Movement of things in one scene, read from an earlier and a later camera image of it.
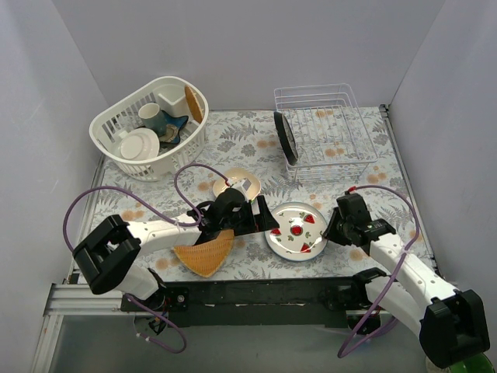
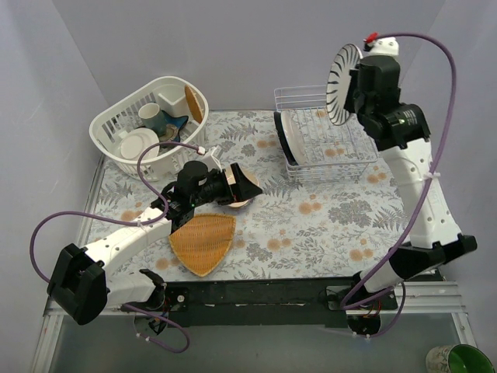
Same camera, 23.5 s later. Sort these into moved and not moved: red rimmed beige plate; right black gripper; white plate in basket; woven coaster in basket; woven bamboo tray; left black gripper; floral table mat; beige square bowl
Moved: right black gripper; left black gripper
Not moved: white plate in basket; floral table mat; beige square bowl; red rimmed beige plate; woven coaster in basket; woven bamboo tray
